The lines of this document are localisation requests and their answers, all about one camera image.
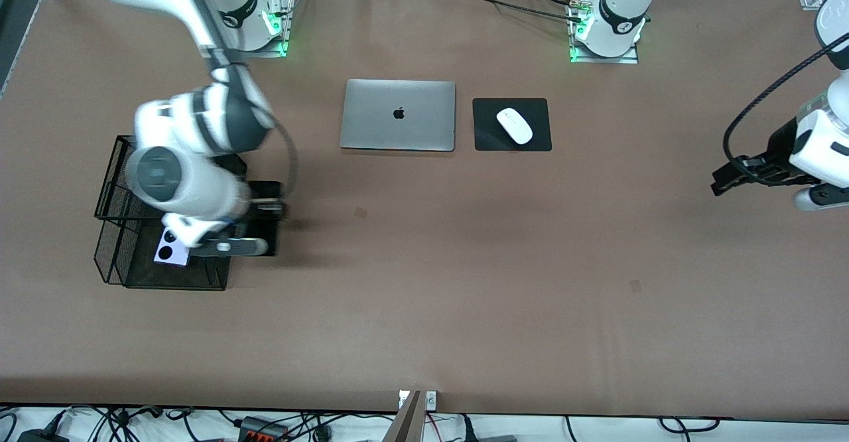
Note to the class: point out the black slab smartphone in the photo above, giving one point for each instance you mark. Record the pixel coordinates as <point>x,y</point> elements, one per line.
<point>275,231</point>

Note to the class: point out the white computer mouse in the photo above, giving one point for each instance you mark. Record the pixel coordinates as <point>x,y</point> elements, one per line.
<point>515,125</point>

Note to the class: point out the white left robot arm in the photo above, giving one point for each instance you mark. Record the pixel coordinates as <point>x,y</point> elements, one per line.
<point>617,10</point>

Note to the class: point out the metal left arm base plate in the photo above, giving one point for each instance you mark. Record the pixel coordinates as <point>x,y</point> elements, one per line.
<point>630,59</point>

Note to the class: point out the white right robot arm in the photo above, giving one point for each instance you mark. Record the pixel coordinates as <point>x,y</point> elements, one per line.
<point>192,183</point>

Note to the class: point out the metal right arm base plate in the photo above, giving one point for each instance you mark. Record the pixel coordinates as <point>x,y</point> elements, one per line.
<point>286,24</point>

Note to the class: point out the black mouse pad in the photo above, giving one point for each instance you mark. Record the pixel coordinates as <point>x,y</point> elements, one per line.
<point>487,113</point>

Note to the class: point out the silver corner bracket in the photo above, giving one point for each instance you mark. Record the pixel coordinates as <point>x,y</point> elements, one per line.
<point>432,399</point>
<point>402,399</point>

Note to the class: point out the grey slanted beam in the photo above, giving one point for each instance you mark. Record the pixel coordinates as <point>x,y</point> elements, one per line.
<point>406,425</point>

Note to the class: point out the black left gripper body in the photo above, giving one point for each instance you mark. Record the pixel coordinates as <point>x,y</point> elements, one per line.
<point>780,142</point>

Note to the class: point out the black orange power adapter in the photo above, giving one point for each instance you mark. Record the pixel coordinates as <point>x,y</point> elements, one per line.
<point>262,431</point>

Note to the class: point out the pink flip phone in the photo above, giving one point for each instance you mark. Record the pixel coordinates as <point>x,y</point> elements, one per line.
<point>169,254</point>

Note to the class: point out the black power box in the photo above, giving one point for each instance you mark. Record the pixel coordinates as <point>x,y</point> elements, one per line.
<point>40,437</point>

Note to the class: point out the silver closed laptop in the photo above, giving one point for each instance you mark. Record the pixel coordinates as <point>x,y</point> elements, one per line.
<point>378,113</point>

